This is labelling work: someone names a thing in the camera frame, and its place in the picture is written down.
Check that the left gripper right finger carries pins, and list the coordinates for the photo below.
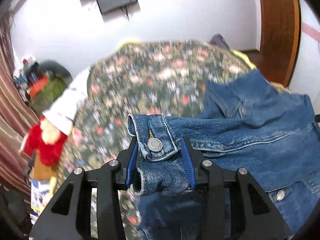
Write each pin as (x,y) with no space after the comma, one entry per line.
(204,175)

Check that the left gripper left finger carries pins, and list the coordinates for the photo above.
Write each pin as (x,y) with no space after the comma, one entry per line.
(116,175)

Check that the blue denim jacket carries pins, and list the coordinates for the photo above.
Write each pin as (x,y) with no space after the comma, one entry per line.
(245,123)

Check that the red plush toy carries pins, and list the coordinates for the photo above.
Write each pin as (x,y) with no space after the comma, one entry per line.
(45,140)

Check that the brown cardboard board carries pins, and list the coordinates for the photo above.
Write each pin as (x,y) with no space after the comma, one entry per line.
(42,172)

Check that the white pillow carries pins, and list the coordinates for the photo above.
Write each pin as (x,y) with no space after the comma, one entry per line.
(62,112)

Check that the green floral bedspread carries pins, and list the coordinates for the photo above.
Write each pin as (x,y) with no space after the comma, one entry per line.
(141,84)

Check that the green storage box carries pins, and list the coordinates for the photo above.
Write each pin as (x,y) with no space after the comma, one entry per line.
(47,95)

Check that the striped pink curtain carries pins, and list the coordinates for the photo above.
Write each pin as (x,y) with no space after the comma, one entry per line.
(16,117)

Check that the yellow blanket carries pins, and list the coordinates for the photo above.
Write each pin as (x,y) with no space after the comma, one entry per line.
(245,58)

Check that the orange box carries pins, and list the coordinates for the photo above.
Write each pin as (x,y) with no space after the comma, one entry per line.
(38,86)

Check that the grey neck pillow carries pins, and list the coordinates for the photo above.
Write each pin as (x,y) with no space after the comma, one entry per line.
(56,68)

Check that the yellow plush headrest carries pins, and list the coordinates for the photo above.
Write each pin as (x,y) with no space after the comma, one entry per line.
(128,43)

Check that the purple grey backpack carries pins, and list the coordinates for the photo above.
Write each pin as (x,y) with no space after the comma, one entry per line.
(219,41)

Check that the brown wooden door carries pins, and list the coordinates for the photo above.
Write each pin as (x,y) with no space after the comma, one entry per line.
(280,37)

